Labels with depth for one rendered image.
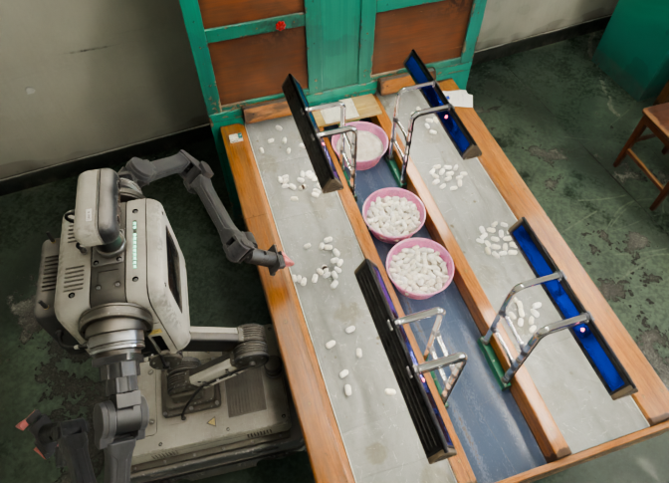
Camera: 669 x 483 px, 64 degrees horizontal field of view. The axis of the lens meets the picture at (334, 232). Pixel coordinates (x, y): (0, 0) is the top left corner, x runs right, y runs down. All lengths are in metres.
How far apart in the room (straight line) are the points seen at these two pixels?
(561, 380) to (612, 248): 1.52
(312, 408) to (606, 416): 0.98
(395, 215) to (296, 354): 0.74
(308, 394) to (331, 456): 0.21
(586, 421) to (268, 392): 1.14
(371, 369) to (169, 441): 0.81
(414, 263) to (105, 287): 1.23
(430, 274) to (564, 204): 1.58
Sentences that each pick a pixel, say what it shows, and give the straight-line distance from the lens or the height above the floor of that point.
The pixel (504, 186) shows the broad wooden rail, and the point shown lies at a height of 0.76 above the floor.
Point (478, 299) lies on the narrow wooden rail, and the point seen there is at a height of 0.76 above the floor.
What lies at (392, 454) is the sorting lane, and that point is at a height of 0.74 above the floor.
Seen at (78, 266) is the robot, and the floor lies 1.45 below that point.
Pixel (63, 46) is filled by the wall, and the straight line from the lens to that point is 3.23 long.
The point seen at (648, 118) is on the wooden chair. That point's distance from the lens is 3.59.
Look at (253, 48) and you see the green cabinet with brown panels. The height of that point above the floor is 1.14.
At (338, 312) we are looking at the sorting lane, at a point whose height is 0.74.
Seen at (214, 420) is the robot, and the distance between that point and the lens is 2.19.
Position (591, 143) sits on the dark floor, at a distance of 3.99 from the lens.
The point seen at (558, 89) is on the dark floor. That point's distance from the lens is 4.34.
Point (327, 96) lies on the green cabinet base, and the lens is 2.69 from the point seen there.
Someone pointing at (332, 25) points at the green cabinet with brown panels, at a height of 1.18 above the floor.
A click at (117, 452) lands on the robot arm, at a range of 1.38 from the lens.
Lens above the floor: 2.53
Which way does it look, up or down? 54 degrees down
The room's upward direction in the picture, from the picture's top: straight up
